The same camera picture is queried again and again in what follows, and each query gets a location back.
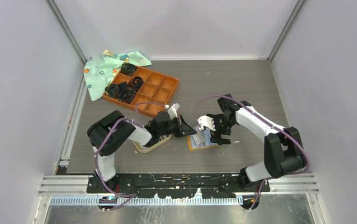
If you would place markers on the green patterned cloth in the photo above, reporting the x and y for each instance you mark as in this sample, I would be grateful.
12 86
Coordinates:
99 73

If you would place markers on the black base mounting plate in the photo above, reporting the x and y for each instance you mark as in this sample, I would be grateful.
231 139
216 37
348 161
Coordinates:
176 185

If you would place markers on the white slotted cable duct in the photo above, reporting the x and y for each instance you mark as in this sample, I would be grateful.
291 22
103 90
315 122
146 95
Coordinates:
110 201

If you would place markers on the rolled dark belt middle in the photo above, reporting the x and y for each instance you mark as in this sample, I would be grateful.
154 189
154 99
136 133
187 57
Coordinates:
136 83

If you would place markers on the white VIP diamond card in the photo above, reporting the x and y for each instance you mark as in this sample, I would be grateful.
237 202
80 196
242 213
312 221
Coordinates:
198 139

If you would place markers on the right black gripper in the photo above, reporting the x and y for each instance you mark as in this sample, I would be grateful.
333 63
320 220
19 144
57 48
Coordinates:
217 139

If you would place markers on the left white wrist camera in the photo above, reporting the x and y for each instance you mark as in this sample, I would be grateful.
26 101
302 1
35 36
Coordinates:
173 110

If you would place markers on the rolled dark belt left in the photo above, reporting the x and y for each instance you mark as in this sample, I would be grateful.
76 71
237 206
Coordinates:
112 90

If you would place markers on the rolled dark belt front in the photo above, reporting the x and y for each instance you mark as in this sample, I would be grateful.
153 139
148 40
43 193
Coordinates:
124 93

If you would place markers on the rolled dark belt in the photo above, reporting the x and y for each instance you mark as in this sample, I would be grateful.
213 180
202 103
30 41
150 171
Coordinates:
136 83
128 69
124 93
112 90

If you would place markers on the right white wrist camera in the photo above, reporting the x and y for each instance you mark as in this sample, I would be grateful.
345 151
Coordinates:
205 122

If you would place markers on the rolled dark belt top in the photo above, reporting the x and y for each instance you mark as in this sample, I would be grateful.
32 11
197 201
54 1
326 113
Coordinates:
128 69

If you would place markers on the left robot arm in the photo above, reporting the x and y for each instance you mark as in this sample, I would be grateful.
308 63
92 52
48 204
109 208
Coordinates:
109 133

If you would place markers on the orange leather card holder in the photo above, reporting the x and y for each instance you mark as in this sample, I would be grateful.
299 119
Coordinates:
207 144

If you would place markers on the oval wooden card tray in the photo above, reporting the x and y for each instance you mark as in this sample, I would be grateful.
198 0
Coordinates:
146 149

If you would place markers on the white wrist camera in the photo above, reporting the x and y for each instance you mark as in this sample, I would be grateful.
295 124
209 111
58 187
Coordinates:
205 122
173 110

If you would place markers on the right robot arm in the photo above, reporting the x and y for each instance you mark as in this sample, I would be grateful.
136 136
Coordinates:
283 150

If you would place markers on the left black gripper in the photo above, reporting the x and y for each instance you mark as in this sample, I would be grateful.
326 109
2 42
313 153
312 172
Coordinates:
185 129

